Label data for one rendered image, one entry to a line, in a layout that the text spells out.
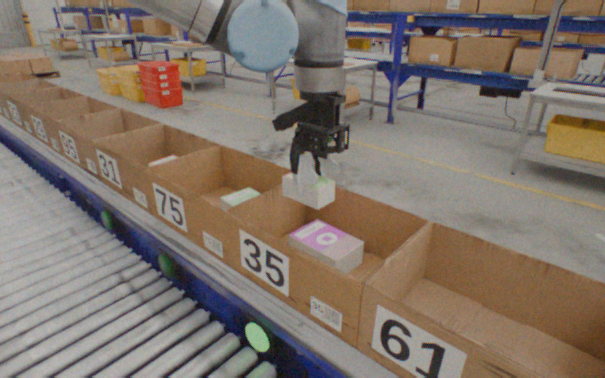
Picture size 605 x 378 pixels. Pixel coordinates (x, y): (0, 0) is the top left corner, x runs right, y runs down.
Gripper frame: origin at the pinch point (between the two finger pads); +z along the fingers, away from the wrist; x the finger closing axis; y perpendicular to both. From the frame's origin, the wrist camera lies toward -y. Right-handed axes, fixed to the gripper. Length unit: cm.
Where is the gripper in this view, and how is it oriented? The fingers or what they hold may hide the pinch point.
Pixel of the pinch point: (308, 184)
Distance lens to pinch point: 80.7
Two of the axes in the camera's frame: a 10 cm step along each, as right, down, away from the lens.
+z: 0.0, 8.9, 4.5
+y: 7.5, 3.0, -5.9
